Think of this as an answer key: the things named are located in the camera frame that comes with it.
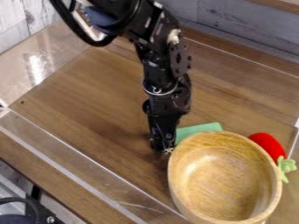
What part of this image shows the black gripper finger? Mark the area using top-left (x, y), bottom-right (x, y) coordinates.
top-left (150, 126), bottom-right (176, 153)

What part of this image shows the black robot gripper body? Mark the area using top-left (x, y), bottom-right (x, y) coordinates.
top-left (143, 74), bottom-right (192, 129)

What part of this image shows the green foam block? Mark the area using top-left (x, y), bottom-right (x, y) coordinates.
top-left (175, 122), bottom-right (223, 144)

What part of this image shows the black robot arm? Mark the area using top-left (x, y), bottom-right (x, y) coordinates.
top-left (85, 0), bottom-right (192, 151)

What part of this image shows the brown wooden bowl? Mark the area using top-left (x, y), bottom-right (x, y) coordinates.
top-left (167, 131), bottom-right (283, 224)

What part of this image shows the red plush strawberry toy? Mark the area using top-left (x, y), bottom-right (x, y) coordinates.
top-left (248, 132), bottom-right (298, 183)

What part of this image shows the clear acrylic front barrier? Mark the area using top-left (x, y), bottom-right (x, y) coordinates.
top-left (0, 108), bottom-right (188, 224)

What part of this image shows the black equipment base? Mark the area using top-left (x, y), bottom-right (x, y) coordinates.
top-left (0, 197), bottom-right (65, 224)

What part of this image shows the clear acrylic corner bracket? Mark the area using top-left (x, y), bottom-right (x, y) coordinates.
top-left (72, 6), bottom-right (107, 41)

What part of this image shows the black cable loop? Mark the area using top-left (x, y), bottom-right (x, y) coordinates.
top-left (49, 0), bottom-right (118, 47)

